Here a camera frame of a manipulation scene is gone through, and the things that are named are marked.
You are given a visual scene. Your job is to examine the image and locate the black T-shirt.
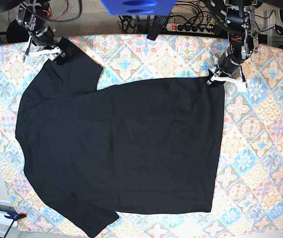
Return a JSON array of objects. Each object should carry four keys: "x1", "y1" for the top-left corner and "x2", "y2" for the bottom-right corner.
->
[{"x1": 15, "y1": 38, "x2": 225, "y2": 237}]

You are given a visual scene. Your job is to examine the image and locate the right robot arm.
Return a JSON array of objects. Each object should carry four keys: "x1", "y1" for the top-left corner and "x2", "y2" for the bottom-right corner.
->
[{"x1": 16, "y1": 0, "x2": 67, "y2": 65}]

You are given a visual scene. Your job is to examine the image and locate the white power strip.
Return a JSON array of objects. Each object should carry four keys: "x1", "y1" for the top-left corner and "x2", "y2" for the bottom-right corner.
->
[{"x1": 166, "y1": 23, "x2": 214, "y2": 34}]

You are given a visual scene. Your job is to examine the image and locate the blue clamp lower left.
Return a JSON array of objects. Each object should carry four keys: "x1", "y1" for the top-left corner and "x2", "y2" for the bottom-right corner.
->
[{"x1": 4, "y1": 212, "x2": 27, "y2": 221}]

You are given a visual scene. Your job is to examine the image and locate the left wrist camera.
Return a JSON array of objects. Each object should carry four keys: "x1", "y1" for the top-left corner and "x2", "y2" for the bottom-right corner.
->
[{"x1": 236, "y1": 81, "x2": 249, "y2": 93}]

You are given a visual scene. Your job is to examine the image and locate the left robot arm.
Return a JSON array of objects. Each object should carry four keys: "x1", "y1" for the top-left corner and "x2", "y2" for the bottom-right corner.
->
[{"x1": 205, "y1": 0, "x2": 257, "y2": 90}]

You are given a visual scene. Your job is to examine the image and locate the black round stand base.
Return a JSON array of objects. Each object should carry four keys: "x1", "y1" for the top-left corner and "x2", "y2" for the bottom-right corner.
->
[{"x1": 6, "y1": 20, "x2": 29, "y2": 44}]

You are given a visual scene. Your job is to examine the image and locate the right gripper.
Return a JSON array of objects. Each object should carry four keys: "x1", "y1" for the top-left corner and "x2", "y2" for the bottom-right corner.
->
[{"x1": 29, "y1": 26, "x2": 66, "y2": 65}]

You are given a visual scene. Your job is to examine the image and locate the patterned tablecloth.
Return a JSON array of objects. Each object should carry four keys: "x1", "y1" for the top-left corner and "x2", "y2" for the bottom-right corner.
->
[{"x1": 0, "y1": 34, "x2": 283, "y2": 238}]

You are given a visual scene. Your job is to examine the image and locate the black perforated bracket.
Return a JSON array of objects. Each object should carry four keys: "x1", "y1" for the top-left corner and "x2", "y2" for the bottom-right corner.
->
[{"x1": 147, "y1": 15, "x2": 168, "y2": 41}]

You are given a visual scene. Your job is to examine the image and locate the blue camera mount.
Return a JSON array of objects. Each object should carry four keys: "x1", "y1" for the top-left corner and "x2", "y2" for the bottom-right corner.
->
[{"x1": 101, "y1": 0, "x2": 177, "y2": 16}]

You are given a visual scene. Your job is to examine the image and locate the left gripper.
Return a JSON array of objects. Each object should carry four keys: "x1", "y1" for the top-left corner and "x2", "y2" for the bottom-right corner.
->
[{"x1": 206, "y1": 53, "x2": 242, "y2": 88}]

